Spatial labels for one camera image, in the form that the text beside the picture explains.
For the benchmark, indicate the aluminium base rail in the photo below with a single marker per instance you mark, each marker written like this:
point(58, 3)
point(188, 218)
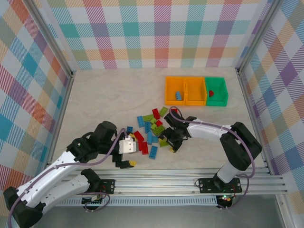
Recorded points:
point(154, 183)

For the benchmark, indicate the aluminium side rail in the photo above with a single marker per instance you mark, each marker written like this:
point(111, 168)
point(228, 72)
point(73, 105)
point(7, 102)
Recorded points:
point(244, 90)
point(60, 118)

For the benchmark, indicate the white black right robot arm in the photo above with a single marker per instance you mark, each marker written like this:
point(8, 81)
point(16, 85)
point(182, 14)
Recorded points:
point(204, 130)

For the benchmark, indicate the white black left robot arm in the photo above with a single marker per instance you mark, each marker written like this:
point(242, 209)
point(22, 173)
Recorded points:
point(59, 166)

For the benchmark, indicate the small red lego brick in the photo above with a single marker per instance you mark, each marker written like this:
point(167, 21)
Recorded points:
point(158, 123)
point(211, 93)

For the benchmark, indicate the green plastic bin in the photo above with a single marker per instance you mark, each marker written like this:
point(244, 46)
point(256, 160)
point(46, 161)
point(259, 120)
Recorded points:
point(218, 95)

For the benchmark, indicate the square red lego brick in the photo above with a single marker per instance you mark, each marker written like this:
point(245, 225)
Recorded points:
point(140, 146)

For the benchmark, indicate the small circuit board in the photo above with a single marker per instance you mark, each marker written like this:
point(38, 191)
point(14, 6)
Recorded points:
point(225, 199)
point(92, 199)

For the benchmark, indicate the aluminium frame post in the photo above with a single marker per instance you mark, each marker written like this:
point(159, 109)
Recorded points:
point(254, 35)
point(55, 39)

